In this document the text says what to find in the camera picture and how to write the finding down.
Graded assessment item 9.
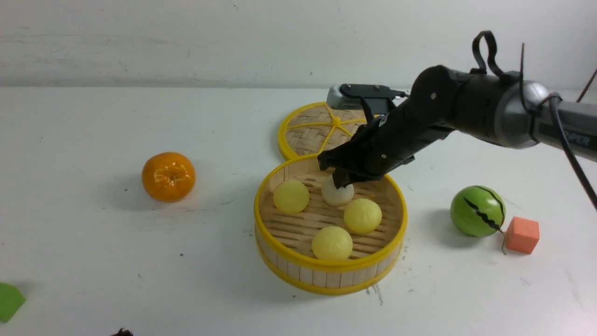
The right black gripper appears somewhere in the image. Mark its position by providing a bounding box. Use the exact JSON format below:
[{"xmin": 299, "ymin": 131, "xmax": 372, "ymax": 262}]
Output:
[{"xmin": 317, "ymin": 100, "xmax": 454, "ymax": 189}]

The white cream bun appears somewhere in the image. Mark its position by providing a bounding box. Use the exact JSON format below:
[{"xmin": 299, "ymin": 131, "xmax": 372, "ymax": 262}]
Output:
[{"xmin": 320, "ymin": 175, "xmax": 354, "ymax": 207}]

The yellow bun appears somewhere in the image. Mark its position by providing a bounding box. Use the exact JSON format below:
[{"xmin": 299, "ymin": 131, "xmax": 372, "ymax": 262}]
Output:
[
  {"xmin": 312, "ymin": 227, "xmax": 353, "ymax": 261},
  {"xmin": 273, "ymin": 180, "xmax": 310, "ymax": 214},
  {"xmin": 343, "ymin": 198, "xmax": 382, "ymax": 234}
]

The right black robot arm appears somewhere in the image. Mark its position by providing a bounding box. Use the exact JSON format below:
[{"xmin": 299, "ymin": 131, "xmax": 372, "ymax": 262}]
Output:
[{"xmin": 317, "ymin": 65, "xmax": 596, "ymax": 187}]

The woven bamboo steamer lid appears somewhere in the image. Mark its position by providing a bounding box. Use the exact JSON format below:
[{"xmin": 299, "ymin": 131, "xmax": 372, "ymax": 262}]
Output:
[{"xmin": 278, "ymin": 102, "xmax": 366, "ymax": 161}]

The bamboo steamer tray yellow rim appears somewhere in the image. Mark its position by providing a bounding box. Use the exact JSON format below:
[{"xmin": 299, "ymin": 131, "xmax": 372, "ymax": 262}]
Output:
[{"xmin": 254, "ymin": 154, "xmax": 409, "ymax": 295}]

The green toy watermelon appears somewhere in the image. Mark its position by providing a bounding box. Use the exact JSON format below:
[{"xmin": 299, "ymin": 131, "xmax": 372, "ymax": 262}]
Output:
[{"xmin": 450, "ymin": 185, "xmax": 506, "ymax": 238}]

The orange toy mandarin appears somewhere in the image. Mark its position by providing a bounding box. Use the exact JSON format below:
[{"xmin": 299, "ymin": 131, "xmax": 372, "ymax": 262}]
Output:
[{"xmin": 141, "ymin": 152, "xmax": 196, "ymax": 203}]

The orange foam cube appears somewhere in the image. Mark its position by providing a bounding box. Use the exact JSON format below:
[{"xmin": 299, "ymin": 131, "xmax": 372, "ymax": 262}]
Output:
[{"xmin": 505, "ymin": 217, "xmax": 540, "ymax": 255}]

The green foam block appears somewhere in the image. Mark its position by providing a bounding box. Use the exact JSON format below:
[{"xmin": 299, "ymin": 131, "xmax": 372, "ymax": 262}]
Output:
[{"xmin": 0, "ymin": 282, "xmax": 26, "ymax": 323}]

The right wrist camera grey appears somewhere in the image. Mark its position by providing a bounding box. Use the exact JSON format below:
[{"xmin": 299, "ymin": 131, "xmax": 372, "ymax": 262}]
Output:
[{"xmin": 326, "ymin": 84, "xmax": 397, "ymax": 117}]

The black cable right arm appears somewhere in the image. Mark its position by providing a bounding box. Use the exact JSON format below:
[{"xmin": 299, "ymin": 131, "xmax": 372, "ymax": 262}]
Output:
[{"xmin": 471, "ymin": 30, "xmax": 597, "ymax": 210}]

